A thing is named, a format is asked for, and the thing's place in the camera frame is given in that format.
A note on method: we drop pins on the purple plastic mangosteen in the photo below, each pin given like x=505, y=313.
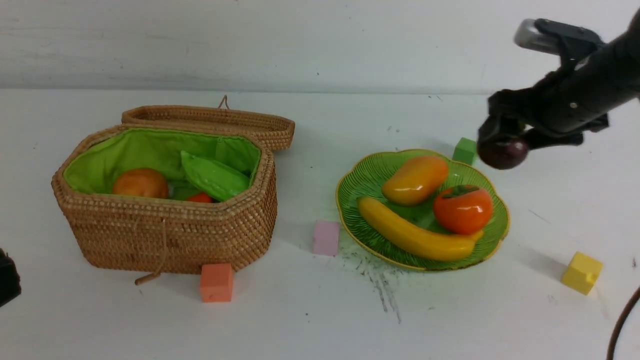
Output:
x=503, y=155

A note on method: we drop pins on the yellow foam cube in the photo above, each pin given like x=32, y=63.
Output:
x=582, y=273

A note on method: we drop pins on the green plastic bitter gourd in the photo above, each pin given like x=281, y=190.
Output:
x=214, y=178

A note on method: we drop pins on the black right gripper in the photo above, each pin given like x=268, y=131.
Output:
x=564, y=104

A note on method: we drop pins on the brown plastic potato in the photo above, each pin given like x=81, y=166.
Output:
x=142, y=182

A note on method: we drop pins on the woven wicker basket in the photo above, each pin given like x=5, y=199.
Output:
x=172, y=235

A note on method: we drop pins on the orange foam cube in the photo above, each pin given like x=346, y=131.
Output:
x=216, y=283

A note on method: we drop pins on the orange plastic persimmon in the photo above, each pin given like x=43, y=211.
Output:
x=464, y=209

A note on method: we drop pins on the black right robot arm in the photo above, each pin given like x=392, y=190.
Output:
x=618, y=62

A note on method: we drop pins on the orange yellow plastic mango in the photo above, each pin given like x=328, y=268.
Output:
x=415, y=181

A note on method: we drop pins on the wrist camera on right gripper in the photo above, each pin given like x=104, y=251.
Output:
x=573, y=44

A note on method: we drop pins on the green glass plate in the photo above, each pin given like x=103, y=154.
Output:
x=367, y=177

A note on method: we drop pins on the pink foam cube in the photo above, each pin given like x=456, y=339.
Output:
x=326, y=238

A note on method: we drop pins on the yellow plastic banana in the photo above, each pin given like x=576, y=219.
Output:
x=413, y=239

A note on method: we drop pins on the green foam cube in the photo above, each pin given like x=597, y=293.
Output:
x=465, y=151

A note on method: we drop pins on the orange plastic carrot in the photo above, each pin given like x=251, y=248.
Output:
x=200, y=198

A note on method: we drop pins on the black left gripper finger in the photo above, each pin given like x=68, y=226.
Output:
x=10, y=282

